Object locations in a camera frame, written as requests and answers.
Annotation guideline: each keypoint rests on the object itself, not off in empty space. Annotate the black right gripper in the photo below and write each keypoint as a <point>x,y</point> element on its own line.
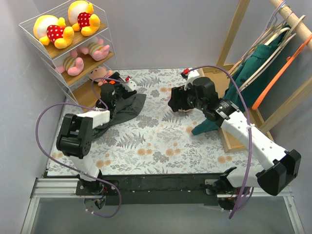
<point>177,98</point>

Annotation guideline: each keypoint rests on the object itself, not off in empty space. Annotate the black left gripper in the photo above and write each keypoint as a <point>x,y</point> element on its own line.
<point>123,90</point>

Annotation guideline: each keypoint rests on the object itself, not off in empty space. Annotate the peach doll plush striped shirt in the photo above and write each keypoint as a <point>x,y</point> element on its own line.
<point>98,75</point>

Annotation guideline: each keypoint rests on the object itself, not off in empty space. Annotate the small orange striped plush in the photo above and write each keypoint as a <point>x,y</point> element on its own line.
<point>184,111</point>

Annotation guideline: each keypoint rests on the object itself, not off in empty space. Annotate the pink frog plush striped shirt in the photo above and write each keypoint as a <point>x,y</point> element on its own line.
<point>95,48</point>

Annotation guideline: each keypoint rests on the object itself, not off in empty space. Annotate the pink pig plush striped hat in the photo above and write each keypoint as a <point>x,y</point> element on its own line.
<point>70,63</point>

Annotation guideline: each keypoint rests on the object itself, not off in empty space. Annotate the yellow bear plush polka shirt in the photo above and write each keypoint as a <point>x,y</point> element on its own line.
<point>82,17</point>

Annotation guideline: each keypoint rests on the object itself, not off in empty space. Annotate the orange bear plush polka shirt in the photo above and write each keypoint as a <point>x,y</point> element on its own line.
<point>50,29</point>

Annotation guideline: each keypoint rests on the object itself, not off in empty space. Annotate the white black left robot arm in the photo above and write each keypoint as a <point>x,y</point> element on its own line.
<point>77,131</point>

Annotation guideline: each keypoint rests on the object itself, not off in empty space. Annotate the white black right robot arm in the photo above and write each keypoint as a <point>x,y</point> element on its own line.
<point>280,167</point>

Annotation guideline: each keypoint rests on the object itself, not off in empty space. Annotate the dark grey cloth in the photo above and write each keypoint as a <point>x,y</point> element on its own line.
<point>125,110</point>

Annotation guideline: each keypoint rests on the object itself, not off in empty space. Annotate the floral table mat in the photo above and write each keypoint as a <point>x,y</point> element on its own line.
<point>159,141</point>

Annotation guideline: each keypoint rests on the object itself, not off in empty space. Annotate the wooden clothes rack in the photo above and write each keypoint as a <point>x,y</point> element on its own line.
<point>230,143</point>

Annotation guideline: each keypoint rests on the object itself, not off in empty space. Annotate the dark green garment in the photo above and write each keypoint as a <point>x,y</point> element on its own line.
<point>252,91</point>

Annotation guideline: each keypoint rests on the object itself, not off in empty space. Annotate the orange plastic hanger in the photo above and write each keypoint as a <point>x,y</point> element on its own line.
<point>280,73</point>

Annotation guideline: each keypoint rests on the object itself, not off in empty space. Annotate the beige wooden hanger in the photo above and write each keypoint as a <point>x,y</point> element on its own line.
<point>286,39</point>

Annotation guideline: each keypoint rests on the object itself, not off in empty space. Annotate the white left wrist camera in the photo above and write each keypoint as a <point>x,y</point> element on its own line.
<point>130,85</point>

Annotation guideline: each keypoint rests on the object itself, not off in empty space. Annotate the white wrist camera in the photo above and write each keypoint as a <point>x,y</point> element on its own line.
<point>192,75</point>
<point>130,85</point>

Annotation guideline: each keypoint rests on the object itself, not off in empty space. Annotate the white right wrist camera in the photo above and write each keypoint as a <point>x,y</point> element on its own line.
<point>192,75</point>

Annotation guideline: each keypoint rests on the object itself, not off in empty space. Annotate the white wire wooden shelf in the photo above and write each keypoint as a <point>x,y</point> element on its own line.
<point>77,88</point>

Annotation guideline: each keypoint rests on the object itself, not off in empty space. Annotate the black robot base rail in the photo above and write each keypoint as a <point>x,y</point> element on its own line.
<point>206,189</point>

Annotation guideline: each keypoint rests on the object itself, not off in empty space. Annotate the pink wire hanger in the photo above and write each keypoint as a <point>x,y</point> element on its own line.
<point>270,29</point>

